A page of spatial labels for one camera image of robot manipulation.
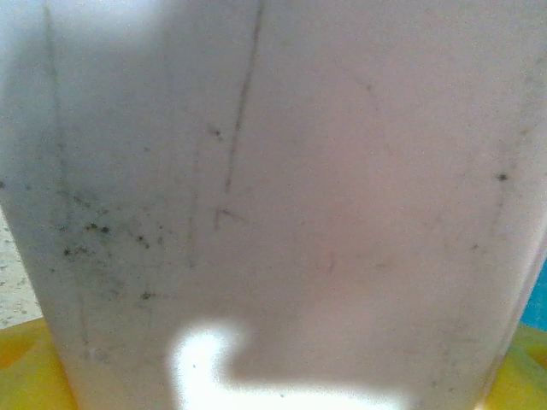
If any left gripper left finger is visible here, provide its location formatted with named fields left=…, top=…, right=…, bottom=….
left=0, top=318, right=76, bottom=410

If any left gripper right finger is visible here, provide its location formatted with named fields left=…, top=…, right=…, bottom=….
left=485, top=323, right=547, bottom=410

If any white pink-edged notebook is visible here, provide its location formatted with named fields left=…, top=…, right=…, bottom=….
left=0, top=0, right=547, bottom=410

